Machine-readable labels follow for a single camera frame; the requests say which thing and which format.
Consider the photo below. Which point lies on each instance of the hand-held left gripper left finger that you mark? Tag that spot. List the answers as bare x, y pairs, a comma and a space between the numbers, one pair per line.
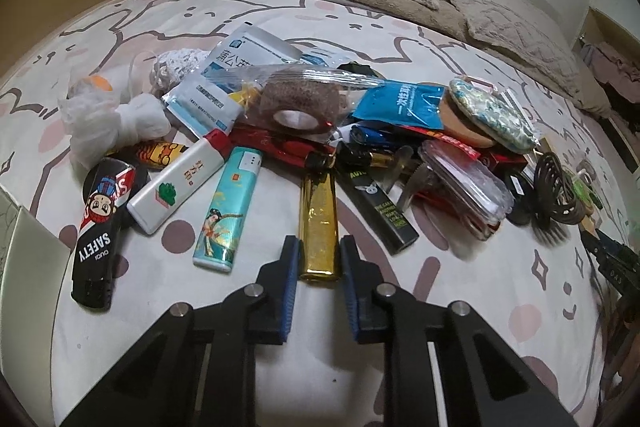
292, 287

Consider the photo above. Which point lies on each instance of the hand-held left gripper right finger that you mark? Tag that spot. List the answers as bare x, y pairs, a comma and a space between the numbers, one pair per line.
350, 292

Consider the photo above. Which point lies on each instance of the gold metallic lighter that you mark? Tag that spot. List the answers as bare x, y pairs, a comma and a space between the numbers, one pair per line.
320, 227

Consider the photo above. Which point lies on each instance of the white cardboard box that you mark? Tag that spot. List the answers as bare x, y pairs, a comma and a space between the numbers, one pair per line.
30, 247

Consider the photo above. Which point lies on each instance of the green round wooden coaster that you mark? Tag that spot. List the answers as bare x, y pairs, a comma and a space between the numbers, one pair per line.
587, 189

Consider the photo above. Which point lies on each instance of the black green-lettered lighter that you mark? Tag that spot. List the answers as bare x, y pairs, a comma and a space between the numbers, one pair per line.
380, 207

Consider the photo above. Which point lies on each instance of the teal illustrated lighter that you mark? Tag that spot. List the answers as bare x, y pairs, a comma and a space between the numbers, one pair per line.
225, 217

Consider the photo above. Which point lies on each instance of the red lighter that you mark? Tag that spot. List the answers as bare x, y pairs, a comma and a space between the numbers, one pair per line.
505, 158

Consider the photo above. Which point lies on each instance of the red foil packet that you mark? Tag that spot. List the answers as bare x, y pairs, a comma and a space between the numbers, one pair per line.
270, 142

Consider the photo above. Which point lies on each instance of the clear plastic case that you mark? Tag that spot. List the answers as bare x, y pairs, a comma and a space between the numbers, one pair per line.
465, 187

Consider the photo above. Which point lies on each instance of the blue metallic lighter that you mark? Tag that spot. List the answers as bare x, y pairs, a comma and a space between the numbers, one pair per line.
372, 135

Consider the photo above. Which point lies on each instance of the white red-capped lighter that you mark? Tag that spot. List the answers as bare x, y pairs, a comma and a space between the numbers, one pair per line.
170, 187

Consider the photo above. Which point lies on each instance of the white razor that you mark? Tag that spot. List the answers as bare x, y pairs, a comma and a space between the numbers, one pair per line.
514, 104

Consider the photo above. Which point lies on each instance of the yellow cartoon badge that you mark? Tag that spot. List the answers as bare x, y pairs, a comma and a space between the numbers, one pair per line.
160, 154

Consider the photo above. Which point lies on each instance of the pile of pink clothes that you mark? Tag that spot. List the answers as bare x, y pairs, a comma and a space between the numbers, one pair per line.
612, 67

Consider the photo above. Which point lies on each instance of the brown bandage roll in bag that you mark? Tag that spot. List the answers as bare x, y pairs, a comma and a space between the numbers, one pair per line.
300, 97

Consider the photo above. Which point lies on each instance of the blue foil packet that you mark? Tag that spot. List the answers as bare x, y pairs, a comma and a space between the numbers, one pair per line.
400, 104

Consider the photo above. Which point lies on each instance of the black cartoon lighter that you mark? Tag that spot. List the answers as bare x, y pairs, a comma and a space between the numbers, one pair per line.
97, 247

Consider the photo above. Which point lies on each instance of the round brown wooden disc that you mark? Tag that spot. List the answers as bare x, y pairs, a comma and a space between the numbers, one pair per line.
455, 122

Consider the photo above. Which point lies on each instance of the small white-blue medicine packet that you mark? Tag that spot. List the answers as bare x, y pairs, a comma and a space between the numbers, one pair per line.
200, 107

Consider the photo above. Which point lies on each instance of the pink plastic clip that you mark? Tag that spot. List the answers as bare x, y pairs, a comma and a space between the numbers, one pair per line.
480, 82

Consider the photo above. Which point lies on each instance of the crumpled white plastic bag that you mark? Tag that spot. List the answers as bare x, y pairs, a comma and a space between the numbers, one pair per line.
135, 122

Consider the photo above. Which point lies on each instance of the blue striped mask packet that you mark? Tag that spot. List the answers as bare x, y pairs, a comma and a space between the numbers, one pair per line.
322, 59

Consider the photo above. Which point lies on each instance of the large white-blue medicine packet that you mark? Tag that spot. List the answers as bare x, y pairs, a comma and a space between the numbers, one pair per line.
250, 52

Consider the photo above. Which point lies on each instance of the white crochet pouch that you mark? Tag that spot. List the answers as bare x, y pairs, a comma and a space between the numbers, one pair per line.
175, 64

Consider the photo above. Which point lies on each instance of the square quilted beige pillow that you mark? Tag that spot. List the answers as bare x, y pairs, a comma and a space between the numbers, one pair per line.
510, 22

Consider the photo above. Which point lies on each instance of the white wall cabinet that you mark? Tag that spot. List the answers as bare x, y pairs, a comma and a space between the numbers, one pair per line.
595, 32

